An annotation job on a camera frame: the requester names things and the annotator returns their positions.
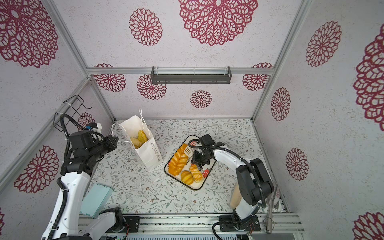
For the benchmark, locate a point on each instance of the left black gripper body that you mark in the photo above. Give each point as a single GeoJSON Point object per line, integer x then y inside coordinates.
{"type": "Point", "coordinates": [102, 148]}

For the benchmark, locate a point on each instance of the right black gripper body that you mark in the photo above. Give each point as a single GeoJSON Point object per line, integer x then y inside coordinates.
{"type": "Point", "coordinates": [200, 158]}

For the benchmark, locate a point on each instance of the metal tongs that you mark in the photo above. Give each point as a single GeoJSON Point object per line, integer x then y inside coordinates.
{"type": "Point", "coordinates": [189, 152]}

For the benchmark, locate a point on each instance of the long braided orange bread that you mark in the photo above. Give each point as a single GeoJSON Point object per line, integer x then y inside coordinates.
{"type": "Point", "coordinates": [178, 161]}

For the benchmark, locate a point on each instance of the yellow bun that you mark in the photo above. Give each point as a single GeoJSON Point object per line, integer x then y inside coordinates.
{"type": "Point", "coordinates": [187, 177]}

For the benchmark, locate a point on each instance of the white paper bag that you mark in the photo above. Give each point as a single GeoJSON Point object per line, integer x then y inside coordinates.
{"type": "Point", "coordinates": [149, 152]}

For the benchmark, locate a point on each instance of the striped bread roll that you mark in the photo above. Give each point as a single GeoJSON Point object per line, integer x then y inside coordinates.
{"type": "Point", "coordinates": [142, 137]}

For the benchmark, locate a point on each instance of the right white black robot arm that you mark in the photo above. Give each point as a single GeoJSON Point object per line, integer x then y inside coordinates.
{"type": "Point", "coordinates": [253, 179]}

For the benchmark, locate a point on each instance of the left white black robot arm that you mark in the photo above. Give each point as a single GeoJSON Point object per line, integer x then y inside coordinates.
{"type": "Point", "coordinates": [84, 149]}

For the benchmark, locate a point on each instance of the white tray black rim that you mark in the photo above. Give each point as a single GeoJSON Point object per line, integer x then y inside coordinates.
{"type": "Point", "coordinates": [206, 169]}

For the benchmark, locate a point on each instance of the beige sponge block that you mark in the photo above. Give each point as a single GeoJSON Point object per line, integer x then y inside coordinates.
{"type": "Point", "coordinates": [236, 197]}

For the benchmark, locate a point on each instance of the light green box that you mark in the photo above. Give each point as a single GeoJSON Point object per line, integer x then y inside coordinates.
{"type": "Point", "coordinates": [95, 200]}

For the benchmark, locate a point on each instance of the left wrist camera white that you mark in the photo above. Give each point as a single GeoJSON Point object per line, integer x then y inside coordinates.
{"type": "Point", "coordinates": [96, 127]}

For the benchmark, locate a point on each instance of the black wire wall rack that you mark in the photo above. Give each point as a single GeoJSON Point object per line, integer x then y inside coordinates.
{"type": "Point", "coordinates": [73, 107]}

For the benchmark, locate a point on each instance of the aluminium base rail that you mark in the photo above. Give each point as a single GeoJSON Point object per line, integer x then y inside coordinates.
{"type": "Point", "coordinates": [285, 223]}

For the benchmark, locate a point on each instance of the metal handled tool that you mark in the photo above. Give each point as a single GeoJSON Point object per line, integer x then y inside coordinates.
{"type": "Point", "coordinates": [268, 222]}

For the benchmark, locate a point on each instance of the black wall shelf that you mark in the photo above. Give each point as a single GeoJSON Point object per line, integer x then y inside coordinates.
{"type": "Point", "coordinates": [196, 77]}

